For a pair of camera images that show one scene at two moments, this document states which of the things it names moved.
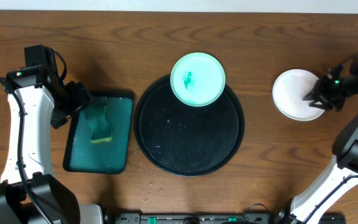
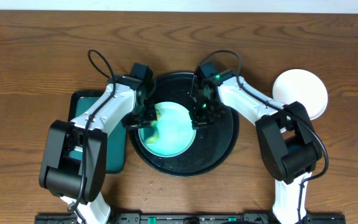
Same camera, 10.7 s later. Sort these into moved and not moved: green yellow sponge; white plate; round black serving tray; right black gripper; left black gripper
Moved: green yellow sponge; left black gripper; right black gripper
Not moved: round black serving tray; white plate
